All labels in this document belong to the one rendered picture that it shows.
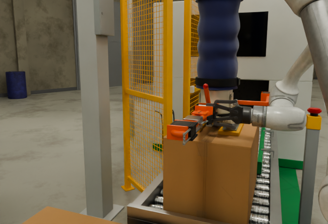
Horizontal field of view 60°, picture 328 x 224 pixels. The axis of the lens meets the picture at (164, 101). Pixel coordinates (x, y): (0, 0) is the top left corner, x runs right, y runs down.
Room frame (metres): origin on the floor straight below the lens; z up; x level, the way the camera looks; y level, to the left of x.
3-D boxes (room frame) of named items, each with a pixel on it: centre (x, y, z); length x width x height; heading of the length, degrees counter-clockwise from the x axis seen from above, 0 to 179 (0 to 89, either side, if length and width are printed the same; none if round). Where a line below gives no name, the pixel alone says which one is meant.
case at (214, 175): (1.49, -0.29, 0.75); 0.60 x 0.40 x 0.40; 158
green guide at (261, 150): (2.50, -0.94, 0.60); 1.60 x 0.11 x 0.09; 159
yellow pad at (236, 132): (1.48, -0.37, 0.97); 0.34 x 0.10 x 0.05; 159
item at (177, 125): (0.95, -0.06, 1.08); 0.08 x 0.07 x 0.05; 159
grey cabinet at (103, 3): (2.18, 0.44, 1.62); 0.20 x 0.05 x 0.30; 159
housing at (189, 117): (1.08, -0.11, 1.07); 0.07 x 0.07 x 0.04; 69
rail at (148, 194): (2.37, -0.26, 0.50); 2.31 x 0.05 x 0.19; 159
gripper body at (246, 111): (1.21, -0.33, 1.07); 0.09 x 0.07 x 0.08; 69
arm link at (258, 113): (1.19, -0.40, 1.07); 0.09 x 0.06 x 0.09; 159
